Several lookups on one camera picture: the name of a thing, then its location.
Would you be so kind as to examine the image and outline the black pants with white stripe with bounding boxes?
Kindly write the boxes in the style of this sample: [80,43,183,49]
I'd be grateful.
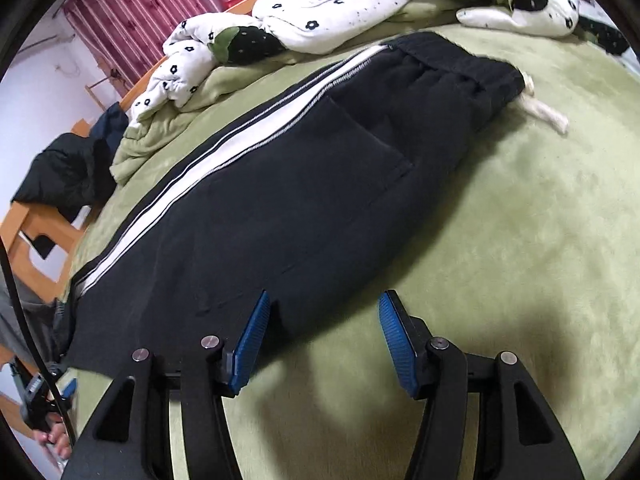
[58,32,533,384]

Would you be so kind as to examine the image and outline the person's left hand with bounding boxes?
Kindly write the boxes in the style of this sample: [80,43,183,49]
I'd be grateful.
[32,414,72,460]

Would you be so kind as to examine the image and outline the green fleece bed blanket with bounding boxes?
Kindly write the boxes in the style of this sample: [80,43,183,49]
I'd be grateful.
[54,0,640,480]

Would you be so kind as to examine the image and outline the dark blue garment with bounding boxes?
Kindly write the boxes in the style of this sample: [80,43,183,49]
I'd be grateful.
[89,102,129,158]

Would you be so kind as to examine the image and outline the red patterned curtain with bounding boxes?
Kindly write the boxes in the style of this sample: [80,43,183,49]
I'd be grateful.
[62,0,304,97]

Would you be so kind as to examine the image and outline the white floral quilt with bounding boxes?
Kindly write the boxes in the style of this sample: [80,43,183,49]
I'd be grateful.
[130,0,629,122]

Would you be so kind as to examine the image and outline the wooden bed frame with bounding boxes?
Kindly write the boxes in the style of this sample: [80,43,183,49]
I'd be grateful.
[0,0,274,441]

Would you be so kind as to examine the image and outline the black jacket on bed frame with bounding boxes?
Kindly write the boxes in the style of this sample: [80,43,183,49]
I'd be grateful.
[10,131,120,260]

